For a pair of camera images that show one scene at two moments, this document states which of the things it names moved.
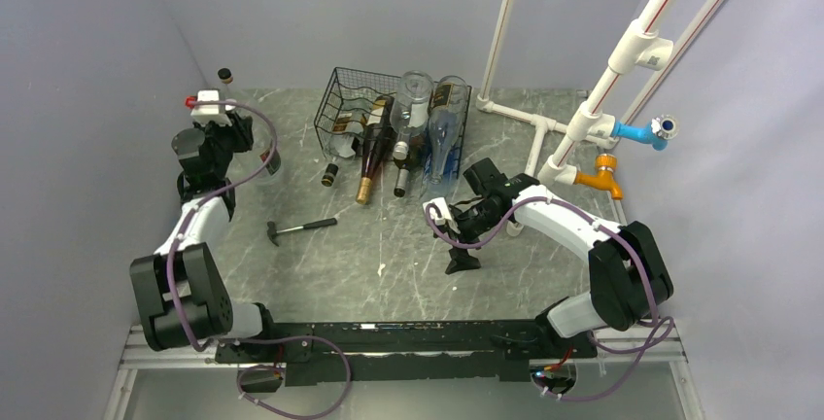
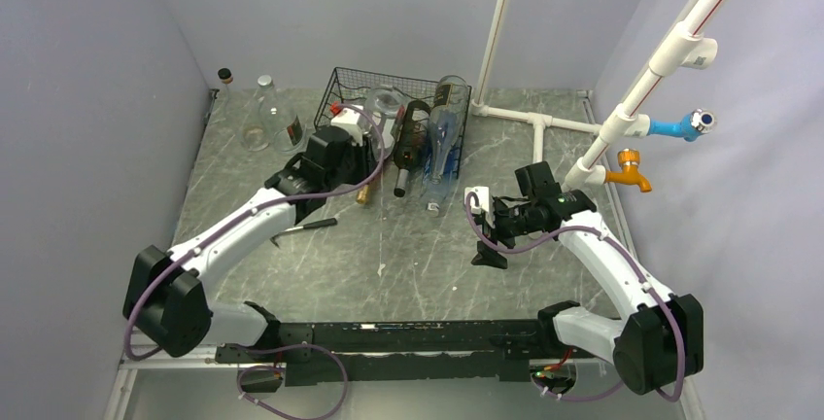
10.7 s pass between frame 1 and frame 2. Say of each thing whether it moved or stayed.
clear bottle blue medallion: stayed
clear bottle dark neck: moved
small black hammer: stayed
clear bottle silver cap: moved
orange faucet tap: moved
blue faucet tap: moved
